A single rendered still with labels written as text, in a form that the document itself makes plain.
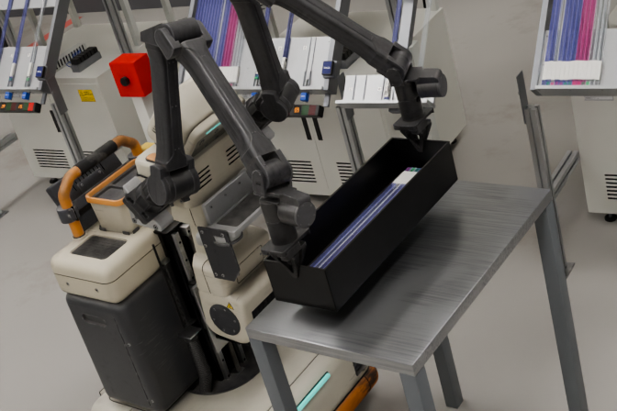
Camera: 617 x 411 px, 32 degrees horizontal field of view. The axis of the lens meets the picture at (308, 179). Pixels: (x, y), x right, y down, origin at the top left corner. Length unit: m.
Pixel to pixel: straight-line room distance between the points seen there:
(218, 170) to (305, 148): 1.65
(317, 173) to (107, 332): 1.64
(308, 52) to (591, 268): 1.25
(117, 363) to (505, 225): 1.20
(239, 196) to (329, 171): 1.62
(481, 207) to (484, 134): 2.14
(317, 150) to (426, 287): 2.01
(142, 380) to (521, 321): 1.27
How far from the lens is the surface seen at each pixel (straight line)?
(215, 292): 2.87
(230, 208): 2.76
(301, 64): 3.85
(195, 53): 2.30
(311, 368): 3.14
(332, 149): 4.30
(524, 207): 2.62
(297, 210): 2.16
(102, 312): 3.00
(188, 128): 2.59
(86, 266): 2.93
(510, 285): 3.76
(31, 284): 4.73
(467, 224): 2.60
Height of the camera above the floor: 2.15
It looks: 27 degrees down
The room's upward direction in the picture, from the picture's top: 16 degrees counter-clockwise
